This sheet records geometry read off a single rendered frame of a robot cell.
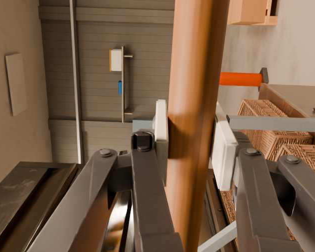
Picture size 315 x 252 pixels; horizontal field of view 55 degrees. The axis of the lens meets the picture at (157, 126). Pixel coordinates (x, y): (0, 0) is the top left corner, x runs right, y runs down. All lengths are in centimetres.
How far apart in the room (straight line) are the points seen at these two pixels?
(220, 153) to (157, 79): 786
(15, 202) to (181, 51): 165
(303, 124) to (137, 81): 704
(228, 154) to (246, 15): 339
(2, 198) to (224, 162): 171
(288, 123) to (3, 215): 135
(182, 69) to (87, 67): 804
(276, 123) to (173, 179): 99
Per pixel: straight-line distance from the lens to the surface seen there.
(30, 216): 167
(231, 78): 358
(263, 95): 195
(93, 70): 819
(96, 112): 842
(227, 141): 16
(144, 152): 15
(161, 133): 16
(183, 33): 17
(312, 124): 123
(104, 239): 124
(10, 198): 182
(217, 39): 17
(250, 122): 115
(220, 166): 17
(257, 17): 357
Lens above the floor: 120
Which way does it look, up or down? level
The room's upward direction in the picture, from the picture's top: 88 degrees counter-clockwise
